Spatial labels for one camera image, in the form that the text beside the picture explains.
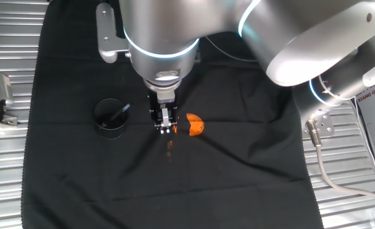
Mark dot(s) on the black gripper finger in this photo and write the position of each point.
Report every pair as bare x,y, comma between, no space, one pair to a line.
171,122
158,122

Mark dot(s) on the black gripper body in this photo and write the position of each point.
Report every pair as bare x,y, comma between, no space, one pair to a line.
153,103

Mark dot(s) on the black and clear pen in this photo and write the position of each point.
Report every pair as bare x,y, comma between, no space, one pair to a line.
118,114

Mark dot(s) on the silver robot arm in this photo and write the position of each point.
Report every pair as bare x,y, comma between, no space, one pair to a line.
301,38

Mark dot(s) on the black mesh pen holder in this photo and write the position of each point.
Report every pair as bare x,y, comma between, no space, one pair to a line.
110,132

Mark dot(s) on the black table cloth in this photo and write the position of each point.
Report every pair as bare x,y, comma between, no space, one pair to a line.
174,184

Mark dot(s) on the white ribbed device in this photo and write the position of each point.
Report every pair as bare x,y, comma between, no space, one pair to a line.
3,89

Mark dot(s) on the silver camera mount bracket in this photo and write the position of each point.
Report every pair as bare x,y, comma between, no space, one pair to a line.
107,31

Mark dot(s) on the metal bracket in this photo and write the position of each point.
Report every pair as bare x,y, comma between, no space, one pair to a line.
10,121

